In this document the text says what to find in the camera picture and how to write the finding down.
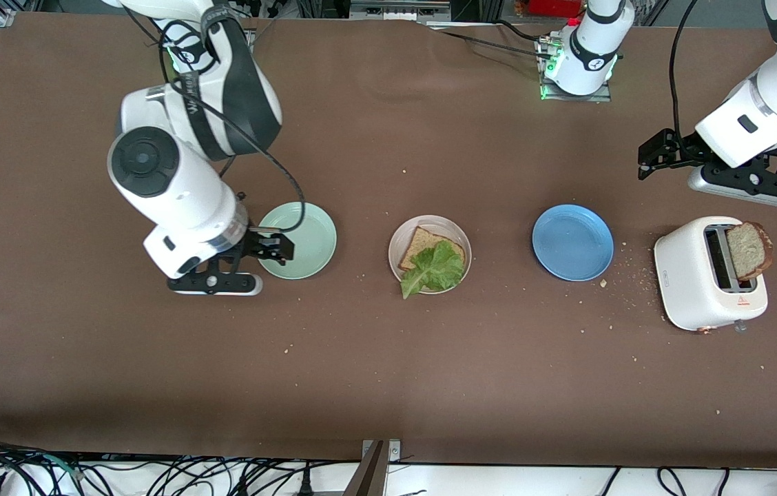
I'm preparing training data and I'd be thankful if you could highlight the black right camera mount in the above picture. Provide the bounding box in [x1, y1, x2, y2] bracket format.
[168, 254, 256, 293]

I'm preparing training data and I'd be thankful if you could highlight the brown bread slice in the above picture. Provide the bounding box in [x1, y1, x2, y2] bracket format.
[398, 226, 466, 272]
[726, 220, 774, 281]

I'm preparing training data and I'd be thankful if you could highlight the grey metal rack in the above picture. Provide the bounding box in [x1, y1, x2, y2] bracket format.
[349, 0, 453, 21]

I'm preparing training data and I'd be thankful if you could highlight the blue plate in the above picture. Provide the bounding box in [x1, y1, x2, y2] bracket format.
[532, 204, 615, 282]

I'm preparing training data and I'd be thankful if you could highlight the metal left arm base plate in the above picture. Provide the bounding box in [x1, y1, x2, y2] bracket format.
[540, 34, 613, 103]

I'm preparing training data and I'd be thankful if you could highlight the green lettuce leaf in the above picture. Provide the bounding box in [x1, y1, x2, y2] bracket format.
[400, 240, 466, 300]

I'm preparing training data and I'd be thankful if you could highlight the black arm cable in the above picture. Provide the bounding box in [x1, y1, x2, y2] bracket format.
[669, 0, 701, 137]
[123, 0, 307, 234]

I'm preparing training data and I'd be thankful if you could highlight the beige plate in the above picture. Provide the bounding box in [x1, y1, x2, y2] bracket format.
[388, 215, 473, 296]

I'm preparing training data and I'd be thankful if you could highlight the light green plate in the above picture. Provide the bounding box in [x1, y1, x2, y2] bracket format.
[256, 201, 338, 280]

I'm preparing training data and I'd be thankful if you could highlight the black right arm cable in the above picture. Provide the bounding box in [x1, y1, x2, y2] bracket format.
[123, 0, 307, 234]

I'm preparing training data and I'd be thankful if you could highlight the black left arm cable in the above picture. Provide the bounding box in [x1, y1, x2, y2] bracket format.
[669, 0, 701, 137]

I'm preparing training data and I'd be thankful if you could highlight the silver table edge bracket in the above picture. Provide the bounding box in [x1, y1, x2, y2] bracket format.
[361, 440, 402, 464]

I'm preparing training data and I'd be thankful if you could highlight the red box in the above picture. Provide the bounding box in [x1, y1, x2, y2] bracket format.
[526, 0, 586, 18]

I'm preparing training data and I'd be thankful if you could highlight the dark metal bar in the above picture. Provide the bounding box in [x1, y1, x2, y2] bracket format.
[342, 441, 386, 496]

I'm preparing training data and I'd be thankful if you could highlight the white toaster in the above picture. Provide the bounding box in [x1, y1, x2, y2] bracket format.
[654, 216, 769, 334]

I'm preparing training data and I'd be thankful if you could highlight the black cable on table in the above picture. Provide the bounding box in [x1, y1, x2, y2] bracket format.
[426, 19, 558, 61]

